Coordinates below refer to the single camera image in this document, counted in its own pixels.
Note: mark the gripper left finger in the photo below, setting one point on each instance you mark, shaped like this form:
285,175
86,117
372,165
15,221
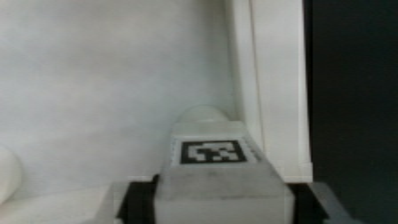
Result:
127,201

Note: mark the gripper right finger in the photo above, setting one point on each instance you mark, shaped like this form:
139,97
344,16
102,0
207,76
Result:
319,208

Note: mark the white square tabletop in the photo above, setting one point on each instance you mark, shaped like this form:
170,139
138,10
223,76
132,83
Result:
111,64

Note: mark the white table leg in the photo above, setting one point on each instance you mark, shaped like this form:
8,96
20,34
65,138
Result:
219,185

